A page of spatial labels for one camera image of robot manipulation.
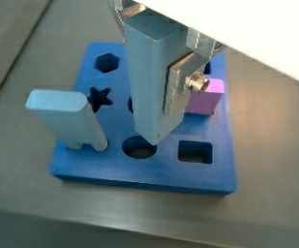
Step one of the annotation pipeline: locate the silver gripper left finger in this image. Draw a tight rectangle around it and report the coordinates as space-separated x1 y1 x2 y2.
107 0 147 34

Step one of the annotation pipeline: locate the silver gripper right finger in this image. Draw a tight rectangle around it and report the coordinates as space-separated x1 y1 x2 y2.
163 28 225 116

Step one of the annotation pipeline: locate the blue shape sorter board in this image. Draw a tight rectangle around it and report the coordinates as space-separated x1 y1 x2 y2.
49 43 236 196

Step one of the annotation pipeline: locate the purple rectangular block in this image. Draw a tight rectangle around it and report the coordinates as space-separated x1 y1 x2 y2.
185 78 225 115

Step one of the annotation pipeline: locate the light blue rounded block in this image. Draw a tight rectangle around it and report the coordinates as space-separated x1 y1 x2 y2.
24 89 107 152

